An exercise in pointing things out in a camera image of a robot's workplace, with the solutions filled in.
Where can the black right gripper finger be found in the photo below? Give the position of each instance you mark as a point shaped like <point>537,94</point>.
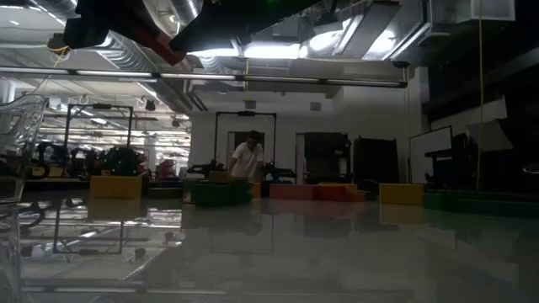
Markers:
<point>202,35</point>

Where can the white angled board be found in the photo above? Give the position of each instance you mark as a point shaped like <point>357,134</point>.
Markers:
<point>488,134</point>

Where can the olive long block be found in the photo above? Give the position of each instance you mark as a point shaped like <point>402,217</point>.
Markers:
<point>164,192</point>

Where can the black cabinet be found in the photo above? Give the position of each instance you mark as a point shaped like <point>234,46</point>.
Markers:
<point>326,157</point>
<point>375,164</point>

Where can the black background robot arm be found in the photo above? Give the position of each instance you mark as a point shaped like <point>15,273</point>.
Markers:
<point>280,172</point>
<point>206,168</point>

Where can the whiteboard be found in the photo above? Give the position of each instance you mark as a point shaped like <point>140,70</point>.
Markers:
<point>429,153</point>

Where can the green long block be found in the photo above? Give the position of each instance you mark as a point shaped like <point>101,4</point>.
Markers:
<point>497,204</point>

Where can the person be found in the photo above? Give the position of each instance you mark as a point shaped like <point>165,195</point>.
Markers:
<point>246,160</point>

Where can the clear plastic bin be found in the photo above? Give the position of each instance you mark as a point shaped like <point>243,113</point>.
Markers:
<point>25,122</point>

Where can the metal overhead crossbar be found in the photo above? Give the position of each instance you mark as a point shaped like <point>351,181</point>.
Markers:
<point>198,76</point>

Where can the dark red long block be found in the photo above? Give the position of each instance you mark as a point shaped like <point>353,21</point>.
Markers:
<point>332,193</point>

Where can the green studded brick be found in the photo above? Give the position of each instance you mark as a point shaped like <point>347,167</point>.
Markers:
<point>219,193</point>
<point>440,200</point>

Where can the pink brick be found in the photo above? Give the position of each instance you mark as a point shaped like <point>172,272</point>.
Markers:
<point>292,192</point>

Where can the black gantry frame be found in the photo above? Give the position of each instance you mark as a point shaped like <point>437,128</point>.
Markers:
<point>101,106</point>
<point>246,113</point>

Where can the yellow long block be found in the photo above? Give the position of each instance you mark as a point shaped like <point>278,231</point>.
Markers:
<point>257,189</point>

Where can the red studded brick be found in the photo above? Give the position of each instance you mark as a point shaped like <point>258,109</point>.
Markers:
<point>162,48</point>

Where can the orange small block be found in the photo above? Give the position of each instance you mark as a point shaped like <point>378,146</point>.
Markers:
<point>354,195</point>

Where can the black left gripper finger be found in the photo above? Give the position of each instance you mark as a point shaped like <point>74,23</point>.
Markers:
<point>131,17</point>

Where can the red chair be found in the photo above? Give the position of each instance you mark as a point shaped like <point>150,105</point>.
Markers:
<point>166,170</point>

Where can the bright ceiling light panel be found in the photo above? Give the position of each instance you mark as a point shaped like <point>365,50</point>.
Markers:
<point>269,50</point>

